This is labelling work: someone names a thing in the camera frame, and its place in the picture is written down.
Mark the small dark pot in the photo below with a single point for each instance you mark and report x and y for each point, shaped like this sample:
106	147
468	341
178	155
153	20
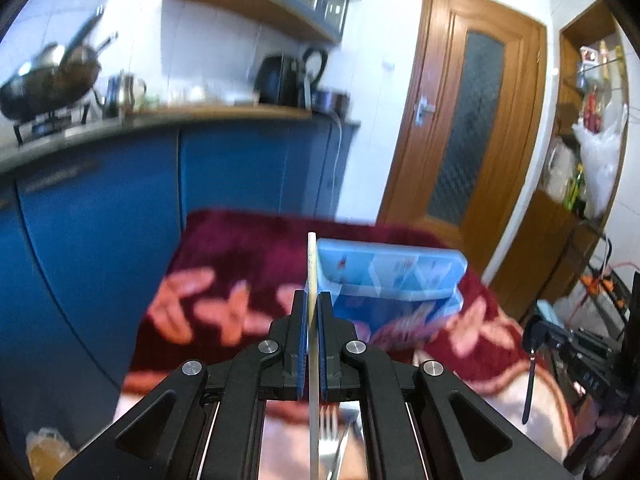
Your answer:
329	101

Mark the gas stove burner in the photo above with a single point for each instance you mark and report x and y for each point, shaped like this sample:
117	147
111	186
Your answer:
52	123

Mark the black camera tripod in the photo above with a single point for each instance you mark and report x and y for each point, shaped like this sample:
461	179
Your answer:
609	375

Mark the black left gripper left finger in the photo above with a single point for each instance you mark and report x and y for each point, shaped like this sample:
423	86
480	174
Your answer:
203	422

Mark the dark steel wok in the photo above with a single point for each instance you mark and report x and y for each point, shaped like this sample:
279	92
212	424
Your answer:
59	75

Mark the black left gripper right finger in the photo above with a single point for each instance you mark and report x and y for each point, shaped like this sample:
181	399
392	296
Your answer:
421	422

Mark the blue lower kitchen cabinets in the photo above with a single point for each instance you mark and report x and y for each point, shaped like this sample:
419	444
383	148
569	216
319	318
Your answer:
87	232

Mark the silver door handle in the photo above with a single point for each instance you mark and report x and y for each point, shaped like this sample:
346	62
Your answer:
423	108

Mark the orange plastic bag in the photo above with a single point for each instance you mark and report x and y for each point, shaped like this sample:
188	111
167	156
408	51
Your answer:
47	453

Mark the silver metal fork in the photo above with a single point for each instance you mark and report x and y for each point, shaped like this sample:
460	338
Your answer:
329	439

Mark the pale wooden chopstick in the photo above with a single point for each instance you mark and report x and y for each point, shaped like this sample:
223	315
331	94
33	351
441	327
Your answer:
313	356

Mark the dark red floral tablecloth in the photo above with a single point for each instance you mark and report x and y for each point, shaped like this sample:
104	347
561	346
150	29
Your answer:
234	273

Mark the clear blue plastic organizer box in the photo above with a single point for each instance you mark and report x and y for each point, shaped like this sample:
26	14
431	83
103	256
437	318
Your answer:
396	296

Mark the white plastic bag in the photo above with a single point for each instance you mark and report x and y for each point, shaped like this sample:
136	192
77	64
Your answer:
600	156

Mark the black toaster appliance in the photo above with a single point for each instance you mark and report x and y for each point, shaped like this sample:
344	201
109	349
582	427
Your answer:
276	81

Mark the black electric kettle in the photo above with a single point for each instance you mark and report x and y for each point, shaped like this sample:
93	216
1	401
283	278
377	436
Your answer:
312	65

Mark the silver metal teapot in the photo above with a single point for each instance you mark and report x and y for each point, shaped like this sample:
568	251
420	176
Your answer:
123	93

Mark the wooden storage shelf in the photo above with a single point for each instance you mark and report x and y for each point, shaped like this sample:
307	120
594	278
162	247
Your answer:
560	232

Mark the brown wooden door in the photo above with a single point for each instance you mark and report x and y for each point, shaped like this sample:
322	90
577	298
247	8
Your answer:
483	65

